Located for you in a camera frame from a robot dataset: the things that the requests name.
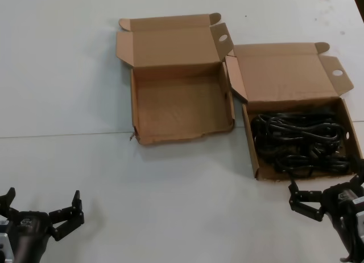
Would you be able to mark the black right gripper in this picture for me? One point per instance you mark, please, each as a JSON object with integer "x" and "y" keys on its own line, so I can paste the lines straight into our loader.
{"x": 338, "y": 206}

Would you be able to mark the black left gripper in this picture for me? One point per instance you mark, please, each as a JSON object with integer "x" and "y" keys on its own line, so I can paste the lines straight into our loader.
{"x": 31, "y": 231}

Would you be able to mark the empty brown cardboard box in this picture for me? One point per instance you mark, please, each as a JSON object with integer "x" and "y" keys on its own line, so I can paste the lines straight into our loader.
{"x": 182, "y": 109}

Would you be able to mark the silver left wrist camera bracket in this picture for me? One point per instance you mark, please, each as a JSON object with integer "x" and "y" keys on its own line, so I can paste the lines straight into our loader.
{"x": 5, "y": 246}

